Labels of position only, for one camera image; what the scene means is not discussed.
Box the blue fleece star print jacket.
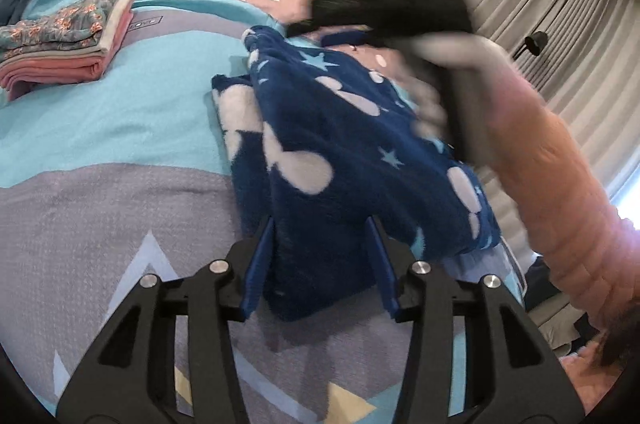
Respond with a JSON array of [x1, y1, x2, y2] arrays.
[[210, 25, 503, 322]]

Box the beige curtain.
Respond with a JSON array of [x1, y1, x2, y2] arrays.
[[472, 0, 640, 225]]

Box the black floor lamp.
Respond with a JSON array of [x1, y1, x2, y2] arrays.
[[522, 31, 548, 57]]

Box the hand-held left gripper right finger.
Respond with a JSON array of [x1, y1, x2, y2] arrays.
[[365, 216, 586, 424]]

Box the stack of folded clothes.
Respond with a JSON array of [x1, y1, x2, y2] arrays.
[[0, 0, 141, 102]]

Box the person's right hand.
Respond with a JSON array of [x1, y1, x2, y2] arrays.
[[404, 35, 516, 138]]

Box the person's right forearm pink sleeve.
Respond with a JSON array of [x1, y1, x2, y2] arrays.
[[477, 66, 640, 355]]

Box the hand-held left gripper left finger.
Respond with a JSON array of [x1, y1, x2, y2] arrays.
[[55, 216, 276, 424]]

